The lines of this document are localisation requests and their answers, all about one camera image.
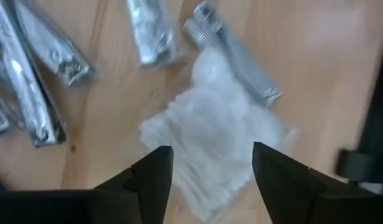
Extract black aluminium table frame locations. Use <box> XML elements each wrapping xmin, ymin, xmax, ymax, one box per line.
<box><xmin>334</xmin><ymin>37</ymin><xmax>383</xmax><ymax>187</ymax></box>

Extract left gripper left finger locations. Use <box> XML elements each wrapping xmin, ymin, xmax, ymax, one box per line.
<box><xmin>93</xmin><ymin>145</ymin><xmax>174</xmax><ymax>224</ymax></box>

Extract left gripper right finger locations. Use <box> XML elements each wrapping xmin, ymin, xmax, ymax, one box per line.
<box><xmin>252</xmin><ymin>141</ymin><xmax>383</xmax><ymax>224</ymax></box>

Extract bagged white cotton pads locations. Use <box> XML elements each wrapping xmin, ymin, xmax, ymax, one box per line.
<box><xmin>139</xmin><ymin>46</ymin><xmax>301</xmax><ymax>222</ymax></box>

